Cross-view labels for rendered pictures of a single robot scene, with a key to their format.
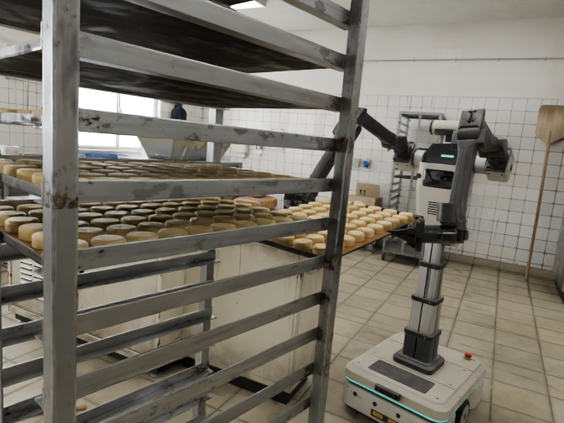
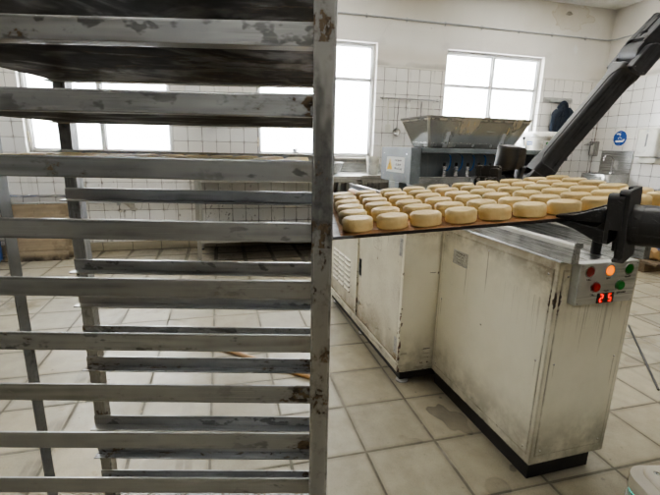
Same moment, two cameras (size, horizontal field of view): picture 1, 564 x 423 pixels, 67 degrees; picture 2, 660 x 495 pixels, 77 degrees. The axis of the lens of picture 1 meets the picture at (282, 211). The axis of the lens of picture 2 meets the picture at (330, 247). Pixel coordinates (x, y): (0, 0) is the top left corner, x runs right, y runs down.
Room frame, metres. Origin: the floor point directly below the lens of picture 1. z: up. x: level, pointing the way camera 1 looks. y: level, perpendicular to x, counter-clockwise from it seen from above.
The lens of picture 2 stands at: (0.58, -0.58, 1.18)
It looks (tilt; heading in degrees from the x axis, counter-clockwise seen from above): 14 degrees down; 48
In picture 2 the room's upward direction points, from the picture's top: 1 degrees clockwise
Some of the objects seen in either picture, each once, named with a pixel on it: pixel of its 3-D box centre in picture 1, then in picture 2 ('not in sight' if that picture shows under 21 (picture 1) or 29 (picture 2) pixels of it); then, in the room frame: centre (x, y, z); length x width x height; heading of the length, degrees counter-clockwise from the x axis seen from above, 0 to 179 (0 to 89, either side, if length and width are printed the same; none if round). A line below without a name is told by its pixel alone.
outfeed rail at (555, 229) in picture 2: not in sight; (467, 205); (2.66, 0.62, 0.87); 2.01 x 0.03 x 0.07; 65
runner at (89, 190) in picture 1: (233, 186); (106, 101); (0.75, 0.09, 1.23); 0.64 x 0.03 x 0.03; 140
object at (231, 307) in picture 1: (252, 299); (514, 327); (2.26, 0.12, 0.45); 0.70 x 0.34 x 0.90; 65
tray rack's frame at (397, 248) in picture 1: (414, 187); not in sight; (5.30, -1.62, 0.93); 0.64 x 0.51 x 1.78; 156
